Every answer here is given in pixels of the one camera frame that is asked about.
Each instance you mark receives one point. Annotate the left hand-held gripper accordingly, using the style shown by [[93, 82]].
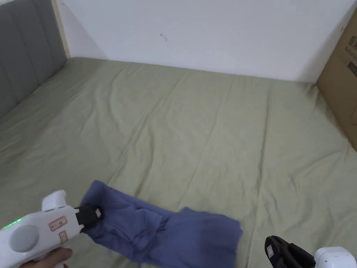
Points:
[[33, 226]]

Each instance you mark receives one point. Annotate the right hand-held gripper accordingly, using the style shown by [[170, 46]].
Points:
[[337, 258]]

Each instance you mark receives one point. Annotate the blue shirt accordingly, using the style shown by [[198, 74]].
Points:
[[173, 240]]

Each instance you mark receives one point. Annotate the person's left hand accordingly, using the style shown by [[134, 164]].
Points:
[[53, 258]]

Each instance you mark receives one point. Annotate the bed with pale green sheet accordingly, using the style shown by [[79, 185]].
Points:
[[195, 125]]

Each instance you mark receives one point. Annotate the grey padded headboard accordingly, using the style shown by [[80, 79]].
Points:
[[25, 55]]

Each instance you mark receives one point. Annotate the brown cardboard carton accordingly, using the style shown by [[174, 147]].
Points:
[[341, 78]]

